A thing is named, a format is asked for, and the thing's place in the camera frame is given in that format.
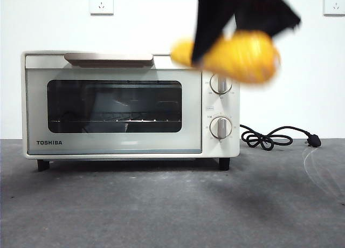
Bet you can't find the white oven timer knob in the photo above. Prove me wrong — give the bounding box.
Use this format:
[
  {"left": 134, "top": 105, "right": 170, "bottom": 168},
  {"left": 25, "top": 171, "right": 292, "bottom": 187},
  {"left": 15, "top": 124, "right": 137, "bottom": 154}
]
[{"left": 209, "top": 116, "right": 233, "bottom": 140}]

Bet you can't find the white Toshiba toaster oven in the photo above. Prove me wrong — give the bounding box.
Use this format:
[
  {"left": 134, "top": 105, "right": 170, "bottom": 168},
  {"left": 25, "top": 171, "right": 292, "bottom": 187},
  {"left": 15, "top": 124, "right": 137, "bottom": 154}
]
[{"left": 20, "top": 50, "right": 240, "bottom": 171}]

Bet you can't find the metal wire oven rack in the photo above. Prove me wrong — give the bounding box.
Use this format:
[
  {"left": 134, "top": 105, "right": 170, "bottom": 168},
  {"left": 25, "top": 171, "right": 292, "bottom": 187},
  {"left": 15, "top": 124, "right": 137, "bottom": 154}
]
[{"left": 50, "top": 118, "right": 182, "bottom": 124}]

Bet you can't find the white oven temperature knob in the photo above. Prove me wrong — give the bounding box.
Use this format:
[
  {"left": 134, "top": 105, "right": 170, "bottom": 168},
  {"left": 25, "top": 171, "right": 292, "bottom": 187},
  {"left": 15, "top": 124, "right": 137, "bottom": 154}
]
[{"left": 209, "top": 74, "right": 233, "bottom": 95}]

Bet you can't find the black oven power cable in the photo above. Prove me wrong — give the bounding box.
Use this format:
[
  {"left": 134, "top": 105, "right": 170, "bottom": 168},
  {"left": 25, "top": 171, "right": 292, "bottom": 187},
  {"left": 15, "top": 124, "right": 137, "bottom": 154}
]
[{"left": 239, "top": 125, "right": 323, "bottom": 151}]

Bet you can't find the glass oven door with handle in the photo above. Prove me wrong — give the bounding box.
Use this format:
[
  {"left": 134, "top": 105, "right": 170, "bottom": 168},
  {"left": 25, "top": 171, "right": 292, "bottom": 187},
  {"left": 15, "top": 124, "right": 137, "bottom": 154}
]
[{"left": 24, "top": 52, "right": 203, "bottom": 155}]

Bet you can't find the white wall socket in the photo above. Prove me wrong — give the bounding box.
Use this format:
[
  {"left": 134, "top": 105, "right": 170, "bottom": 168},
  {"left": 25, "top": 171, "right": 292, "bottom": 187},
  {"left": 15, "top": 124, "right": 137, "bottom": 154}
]
[
  {"left": 89, "top": 0, "right": 114, "bottom": 16},
  {"left": 323, "top": 0, "right": 345, "bottom": 17}
]

